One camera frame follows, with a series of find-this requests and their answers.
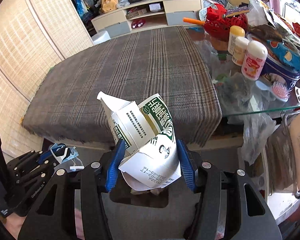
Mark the torn white medicine box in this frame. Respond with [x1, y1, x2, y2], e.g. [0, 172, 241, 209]
[97, 92, 181, 191]

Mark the blue white torn wrapper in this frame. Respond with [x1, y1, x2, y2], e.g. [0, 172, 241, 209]
[50, 143, 84, 172]

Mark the person's left hand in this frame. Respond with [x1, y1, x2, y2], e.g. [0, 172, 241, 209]
[4, 213, 26, 239]

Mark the clear plastic bag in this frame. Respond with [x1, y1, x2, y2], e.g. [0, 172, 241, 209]
[195, 40, 276, 165]

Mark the pink blue hairbrush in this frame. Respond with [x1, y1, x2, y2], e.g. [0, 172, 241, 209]
[255, 80, 290, 102]

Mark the grey plaid table cloth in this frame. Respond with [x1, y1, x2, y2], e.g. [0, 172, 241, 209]
[22, 26, 222, 146]

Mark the beige woven screen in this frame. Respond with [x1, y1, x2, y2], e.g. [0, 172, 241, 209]
[0, 0, 93, 161]

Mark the white stool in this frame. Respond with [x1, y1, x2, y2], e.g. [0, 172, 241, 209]
[91, 30, 111, 45]

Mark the blue cookie tin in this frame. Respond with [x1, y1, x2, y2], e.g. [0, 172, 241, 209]
[246, 32, 300, 91]

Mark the pink label white bottle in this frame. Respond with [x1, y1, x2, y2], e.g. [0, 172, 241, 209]
[241, 40, 268, 81]

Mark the blue snack bag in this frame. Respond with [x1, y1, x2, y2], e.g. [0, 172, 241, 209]
[267, 40, 300, 73]

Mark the white cap orange bottle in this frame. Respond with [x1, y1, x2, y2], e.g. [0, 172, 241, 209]
[232, 36, 250, 66]

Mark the cream grey TV cabinet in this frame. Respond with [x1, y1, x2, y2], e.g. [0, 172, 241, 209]
[91, 0, 204, 38]

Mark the yellow cap white bottle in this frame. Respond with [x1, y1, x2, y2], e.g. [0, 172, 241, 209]
[227, 25, 246, 55]

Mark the red plastic basket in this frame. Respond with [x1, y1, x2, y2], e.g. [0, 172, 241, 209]
[203, 3, 248, 41]

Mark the dark gift box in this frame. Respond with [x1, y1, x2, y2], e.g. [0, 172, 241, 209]
[225, 5, 250, 17]

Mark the orange handled knife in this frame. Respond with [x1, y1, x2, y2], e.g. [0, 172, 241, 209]
[183, 17, 205, 26]

